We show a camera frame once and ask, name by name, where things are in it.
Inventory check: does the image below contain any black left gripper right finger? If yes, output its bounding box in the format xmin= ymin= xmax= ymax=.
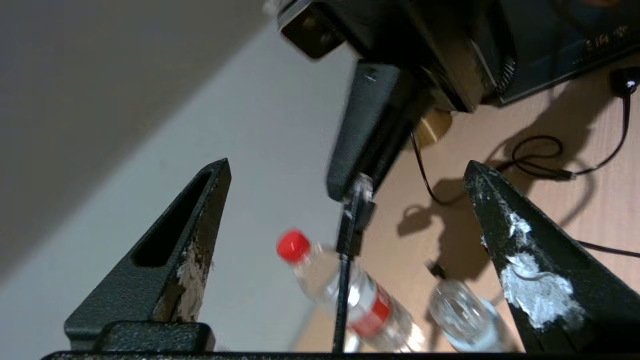
xmin=462 ymin=160 xmax=640 ymax=353

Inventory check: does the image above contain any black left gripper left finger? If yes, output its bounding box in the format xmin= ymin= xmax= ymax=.
xmin=64 ymin=158 xmax=232 ymax=351

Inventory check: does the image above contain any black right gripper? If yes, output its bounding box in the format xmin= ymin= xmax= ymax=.
xmin=320 ymin=0 xmax=517 ymax=202

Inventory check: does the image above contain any black ethernet cable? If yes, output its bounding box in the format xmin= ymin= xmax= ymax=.
xmin=331 ymin=175 xmax=377 ymax=353

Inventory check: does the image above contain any clear dome grey base gadget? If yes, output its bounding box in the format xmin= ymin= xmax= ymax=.
xmin=427 ymin=277 xmax=516 ymax=353

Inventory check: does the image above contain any red capped water bottle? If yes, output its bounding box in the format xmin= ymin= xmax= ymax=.
xmin=276 ymin=229 xmax=426 ymax=353

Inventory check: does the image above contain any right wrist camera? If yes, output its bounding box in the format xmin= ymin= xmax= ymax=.
xmin=265 ymin=0 xmax=351 ymax=60

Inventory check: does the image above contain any black USB cable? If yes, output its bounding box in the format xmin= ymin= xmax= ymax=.
xmin=425 ymin=167 xmax=640 ymax=281

